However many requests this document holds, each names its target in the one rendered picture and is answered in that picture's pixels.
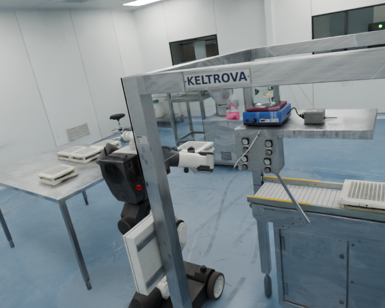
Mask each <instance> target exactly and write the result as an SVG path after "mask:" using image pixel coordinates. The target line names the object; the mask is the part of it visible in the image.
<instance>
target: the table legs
mask: <svg viewBox="0 0 385 308"><path fill-rule="evenodd" d="M82 196H83V198H84V200H85V203H86V205H88V204H89V203H88V200H87V194H86V190H85V191H83V192H82ZM59 207H60V210H61V213H62V216H63V219H64V222H65V225H66V228H67V231H68V235H69V237H70V241H71V244H72V246H73V250H74V252H75V255H76V259H77V261H78V265H79V268H80V271H81V274H82V278H83V280H84V281H85V283H86V287H87V289H88V290H91V289H92V286H91V284H90V280H89V279H90V277H89V274H88V272H87V268H86V264H85V262H84V259H83V255H82V252H81V249H80V246H79V243H78V239H77V237H76V233H75V230H74V227H73V224H72V220H71V218H70V214H69V212H68V208H67V205H66V203H65V201H64V202H62V203H59ZM0 223H1V225H2V228H3V231H4V233H5V236H6V238H7V241H9V244H10V247H11V248H14V247H15V245H14V243H13V241H12V237H11V234H10V232H9V229H8V227H7V224H6V222H5V219H4V217H3V215H2V212H1V209H0Z"/></svg>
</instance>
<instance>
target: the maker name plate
mask: <svg viewBox="0 0 385 308"><path fill-rule="evenodd" d="M183 77H184V82H185V89H196V88H204V87H221V86H237V85H247V84H251V69H250V68H249V67H246V68H235V69H228V70H217V71H206V72H200V73H188V74H184V75H183Z"/></svg>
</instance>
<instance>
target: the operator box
mask: <svg viewBox="0 0 385 308"><path fill-rule="evenodd" d="M123 240H124V243H125V247H126V252H127V255H128V259H129V262H130V266H131V271H132V273H133V278H134V283H135V286H136V290H137V292H138V293H140V294H143V295H147V296H148V295H149V293H150V292H151V291H152V290H153V289H154V288H155V287H156V286H157V285H158V283H159V282H160V281H161V280H162V279H163V277H164V276H165V275H166V274H165V271H164V266H163V261H162V257H161V252H160V247H159V243H158V238H157V235H156V229H155V224H154V221H153V216H152V213H150V214H149V215H148V216H147V217H145V218H144V219H143V220H142V221H141V222H139V223H138V224H137V225H135V226H134V227H133V228H132V229H131V230H129V231H128V232H127V233H126V234H124V235H123Z"/></svg>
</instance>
